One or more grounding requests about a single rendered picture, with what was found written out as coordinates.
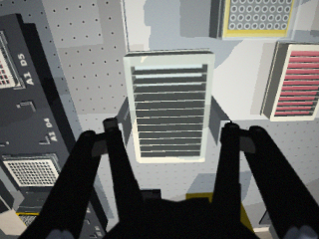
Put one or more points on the white well plate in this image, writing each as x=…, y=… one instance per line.
x=33, y=170

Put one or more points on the grey flat table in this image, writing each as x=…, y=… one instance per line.
x=241, y=67

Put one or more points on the black flat rectangular pad with rg label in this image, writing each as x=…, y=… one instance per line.
x=151, y=193

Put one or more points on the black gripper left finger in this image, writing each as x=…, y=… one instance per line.
x=63, y=213

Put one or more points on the yellow open-top box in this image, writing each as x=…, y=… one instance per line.
x=243, y=219

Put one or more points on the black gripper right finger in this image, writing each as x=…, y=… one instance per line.
x=293, y=211

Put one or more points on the beige well plate with pink wells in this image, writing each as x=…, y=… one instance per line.
x=9, y=76

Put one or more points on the white trough reservoir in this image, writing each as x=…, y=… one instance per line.
x=169, y=104

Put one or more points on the yellow tip rack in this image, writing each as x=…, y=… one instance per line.
x=31, y=206

